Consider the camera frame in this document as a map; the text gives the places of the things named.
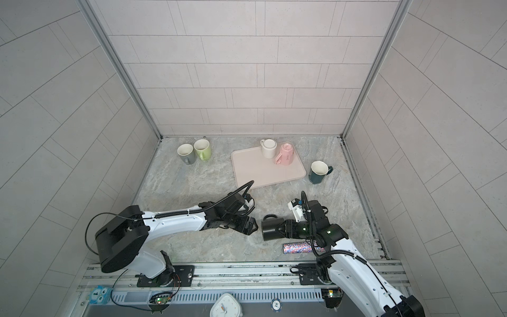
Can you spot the left circuit board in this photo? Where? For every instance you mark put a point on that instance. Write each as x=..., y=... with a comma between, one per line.
x=160, y=301

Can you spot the pink mug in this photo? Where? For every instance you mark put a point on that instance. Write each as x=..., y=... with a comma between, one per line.
x=286, y=155

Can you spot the white kitchen timer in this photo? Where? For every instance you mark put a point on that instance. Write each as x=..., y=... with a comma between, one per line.
x=226, y=306

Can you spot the light green mug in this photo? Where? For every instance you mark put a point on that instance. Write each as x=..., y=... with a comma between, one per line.
x=202, y=148

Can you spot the glittery cylindrical bottle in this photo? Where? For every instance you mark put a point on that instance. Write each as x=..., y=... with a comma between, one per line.
x=297, y=248

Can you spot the white mug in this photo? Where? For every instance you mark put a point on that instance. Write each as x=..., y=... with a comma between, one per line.
x=268, y=148

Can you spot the pink plastic tray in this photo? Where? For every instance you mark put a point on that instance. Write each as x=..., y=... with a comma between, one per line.
x=250, y=164

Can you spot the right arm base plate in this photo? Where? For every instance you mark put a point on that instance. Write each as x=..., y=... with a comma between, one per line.
x=313, y=273

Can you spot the grey mug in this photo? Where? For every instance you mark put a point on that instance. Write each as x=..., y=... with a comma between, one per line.
x=187, y=154

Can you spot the aluminium mounting rail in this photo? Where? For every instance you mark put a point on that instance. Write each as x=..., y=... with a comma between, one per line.
x=207, y=276

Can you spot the dark green mug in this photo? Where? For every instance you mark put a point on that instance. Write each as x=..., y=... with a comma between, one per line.
x=318, y=171

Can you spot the circuit board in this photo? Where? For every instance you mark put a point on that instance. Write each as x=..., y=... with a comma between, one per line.
x=332, y=297
x=160, y=301

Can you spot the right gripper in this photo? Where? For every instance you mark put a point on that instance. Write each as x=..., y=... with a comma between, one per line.
x=290, y=228

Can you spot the right circuit board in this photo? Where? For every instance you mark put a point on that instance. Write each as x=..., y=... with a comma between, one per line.
x=332, y=297

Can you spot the round blue badge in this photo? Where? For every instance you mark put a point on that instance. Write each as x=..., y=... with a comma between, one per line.
x=276, y=305

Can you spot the blue owl sticker box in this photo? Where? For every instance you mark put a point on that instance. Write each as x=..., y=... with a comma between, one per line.
x=101, y=295

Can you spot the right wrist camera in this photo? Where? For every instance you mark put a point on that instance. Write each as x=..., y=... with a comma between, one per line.
x=296, y=207

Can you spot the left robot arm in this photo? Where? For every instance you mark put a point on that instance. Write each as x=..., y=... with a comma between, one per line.
x=123, y=242

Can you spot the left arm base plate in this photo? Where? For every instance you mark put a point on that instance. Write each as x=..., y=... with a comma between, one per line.
x=178, y=276

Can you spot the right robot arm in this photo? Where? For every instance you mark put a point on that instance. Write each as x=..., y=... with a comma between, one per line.
x=339, y=261

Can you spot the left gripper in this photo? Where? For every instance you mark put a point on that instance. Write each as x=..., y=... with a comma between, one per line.
x=246, y=221

